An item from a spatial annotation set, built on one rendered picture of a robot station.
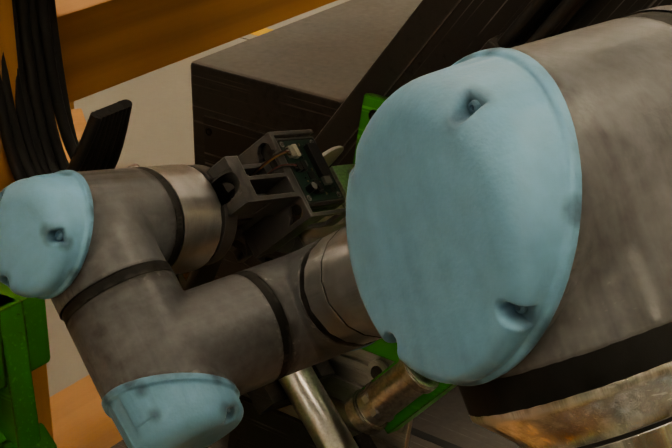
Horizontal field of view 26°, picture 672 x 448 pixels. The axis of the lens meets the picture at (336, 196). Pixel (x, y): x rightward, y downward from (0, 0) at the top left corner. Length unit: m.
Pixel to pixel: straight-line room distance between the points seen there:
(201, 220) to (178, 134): 3.58
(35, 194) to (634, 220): 0.45
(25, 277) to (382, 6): 0.73
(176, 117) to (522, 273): 4.19
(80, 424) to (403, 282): 0.96
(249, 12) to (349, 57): 0.26
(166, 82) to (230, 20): 3.40
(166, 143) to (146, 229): 3.56
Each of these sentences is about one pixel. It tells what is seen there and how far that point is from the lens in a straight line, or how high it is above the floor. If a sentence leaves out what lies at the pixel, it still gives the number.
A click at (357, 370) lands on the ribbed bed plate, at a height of 1.04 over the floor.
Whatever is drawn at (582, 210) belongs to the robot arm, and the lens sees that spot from 0.52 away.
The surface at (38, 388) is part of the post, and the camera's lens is 1.39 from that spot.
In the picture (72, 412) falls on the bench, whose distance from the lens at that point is 1.51.
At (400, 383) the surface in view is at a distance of 1.16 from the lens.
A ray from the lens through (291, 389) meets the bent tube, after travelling 1.22.
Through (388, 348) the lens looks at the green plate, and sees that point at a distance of 1.20.
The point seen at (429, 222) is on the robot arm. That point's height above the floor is 1.46.
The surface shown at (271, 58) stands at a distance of 1.38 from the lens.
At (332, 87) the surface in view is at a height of 1.24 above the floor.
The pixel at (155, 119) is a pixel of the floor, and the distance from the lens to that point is 4.67.
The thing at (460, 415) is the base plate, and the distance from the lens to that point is 1.45.
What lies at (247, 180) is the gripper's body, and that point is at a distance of 0.99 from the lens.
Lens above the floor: 1.69
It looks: 24 degrees down
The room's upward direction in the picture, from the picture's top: straight up
